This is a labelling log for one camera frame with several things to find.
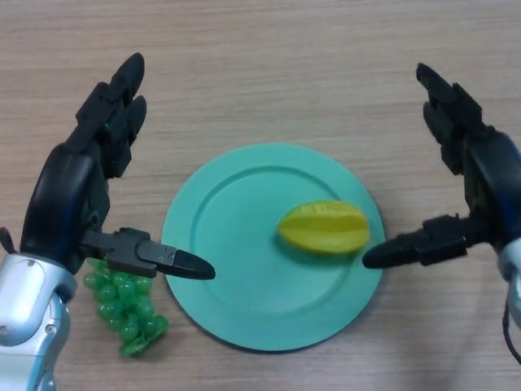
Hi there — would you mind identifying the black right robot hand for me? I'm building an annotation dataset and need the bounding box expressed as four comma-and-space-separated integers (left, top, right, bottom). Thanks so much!
361, 62, 521, 270

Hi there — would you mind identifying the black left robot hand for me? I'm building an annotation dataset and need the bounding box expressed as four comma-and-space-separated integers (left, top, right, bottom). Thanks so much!
19, 51, 217, 281

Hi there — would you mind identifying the yellow starfruit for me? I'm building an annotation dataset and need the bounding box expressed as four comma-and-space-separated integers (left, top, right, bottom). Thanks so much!
277, 199, 370, 256

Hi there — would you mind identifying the green round plate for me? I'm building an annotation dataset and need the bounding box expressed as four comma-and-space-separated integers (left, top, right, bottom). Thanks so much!
161, 141, 386, 352

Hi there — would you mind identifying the green grape bunch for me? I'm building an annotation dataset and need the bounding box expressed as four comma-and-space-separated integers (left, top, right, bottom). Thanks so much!
82, 258, 169, 358

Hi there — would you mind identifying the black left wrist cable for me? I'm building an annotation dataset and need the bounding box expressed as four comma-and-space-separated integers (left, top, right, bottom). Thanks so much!
0, 226, 15, 254

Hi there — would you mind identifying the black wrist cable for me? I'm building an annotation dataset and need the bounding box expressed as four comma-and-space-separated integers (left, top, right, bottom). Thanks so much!
500, 284, 521, 366
0, 226, 15, 254

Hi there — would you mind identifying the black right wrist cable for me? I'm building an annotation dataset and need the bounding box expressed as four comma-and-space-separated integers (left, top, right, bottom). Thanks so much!
500, 284, 521, 366

